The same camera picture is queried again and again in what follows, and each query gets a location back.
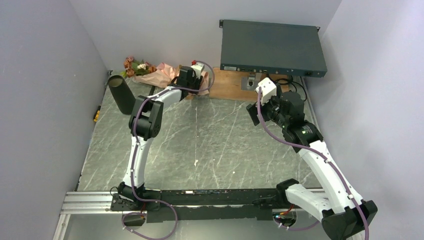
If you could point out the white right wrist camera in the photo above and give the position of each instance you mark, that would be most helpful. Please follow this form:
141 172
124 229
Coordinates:
267 89

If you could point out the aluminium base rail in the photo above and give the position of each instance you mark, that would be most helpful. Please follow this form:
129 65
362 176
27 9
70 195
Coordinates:
87 215

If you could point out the metal stand bracket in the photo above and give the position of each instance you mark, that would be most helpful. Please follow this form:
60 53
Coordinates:
250 82

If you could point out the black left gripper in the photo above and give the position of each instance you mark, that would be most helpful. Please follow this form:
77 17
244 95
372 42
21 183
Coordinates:
198 81

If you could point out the wooden board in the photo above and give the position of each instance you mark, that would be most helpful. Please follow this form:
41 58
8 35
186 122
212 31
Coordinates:
227 86

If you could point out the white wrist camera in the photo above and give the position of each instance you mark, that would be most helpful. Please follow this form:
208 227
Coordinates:
198 68
267 89

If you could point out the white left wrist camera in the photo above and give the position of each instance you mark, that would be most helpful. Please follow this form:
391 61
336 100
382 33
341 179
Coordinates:
198 68

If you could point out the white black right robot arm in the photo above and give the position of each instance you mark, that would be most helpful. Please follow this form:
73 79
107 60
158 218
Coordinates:
343 213

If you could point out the black mounting base plate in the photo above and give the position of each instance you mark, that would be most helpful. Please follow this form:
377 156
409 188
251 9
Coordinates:
262 204

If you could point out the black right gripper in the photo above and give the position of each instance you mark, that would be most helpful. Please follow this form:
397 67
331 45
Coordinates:
252 109

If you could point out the black cylindrical vase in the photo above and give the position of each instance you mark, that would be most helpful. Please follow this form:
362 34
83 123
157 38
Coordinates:
122 94

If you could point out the dark grey network switch box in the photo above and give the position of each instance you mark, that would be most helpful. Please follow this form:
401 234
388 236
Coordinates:
271 48

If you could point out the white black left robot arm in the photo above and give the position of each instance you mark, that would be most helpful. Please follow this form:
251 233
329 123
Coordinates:
145 124

